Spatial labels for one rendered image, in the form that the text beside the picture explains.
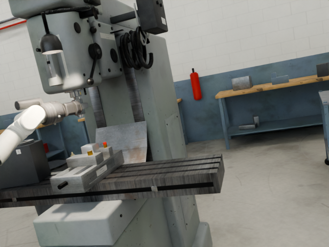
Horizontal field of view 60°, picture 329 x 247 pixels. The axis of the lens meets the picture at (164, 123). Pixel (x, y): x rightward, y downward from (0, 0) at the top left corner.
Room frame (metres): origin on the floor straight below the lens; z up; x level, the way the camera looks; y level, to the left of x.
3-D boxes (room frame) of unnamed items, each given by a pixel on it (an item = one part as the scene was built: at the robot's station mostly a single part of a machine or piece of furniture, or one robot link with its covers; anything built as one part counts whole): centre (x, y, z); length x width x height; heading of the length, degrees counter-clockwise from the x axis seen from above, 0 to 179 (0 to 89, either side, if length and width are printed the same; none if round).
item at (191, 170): (1.28, 0.41, 0.88); 1.24 x 0.23 x 0.08; 72
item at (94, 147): (1.27, 0.35, 1.03); 0.06 x 0.05 x 0.06; 70
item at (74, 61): (1.27, 0.36, 1.47); 0.21 x 0.19 x 0.32; 72
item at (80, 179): (1.24, 0.36, 0.97); 0.35 x 0.15 x 0.11; 160
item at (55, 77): (1.17, 0.39, 1.45); 0.04 x 0.04 x 0.21; 72
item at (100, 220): (1.27, 0.36, 0.78); 0.50 x 0.35 x 0.12; 162
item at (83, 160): (1.22, 0.37, 1.01); 0.15 x 0.06 x 0.04; 70
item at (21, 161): (1.39, 0.74, 1.02); 0.22 x 0.12 x 0.20; 83
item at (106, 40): (1.46, 0.30, 1.47); 0.24 x 0.19 x 0.26; 72
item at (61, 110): (1.20, 0.41, 1.23); 0.13 x 0.12 x 0.10; 55
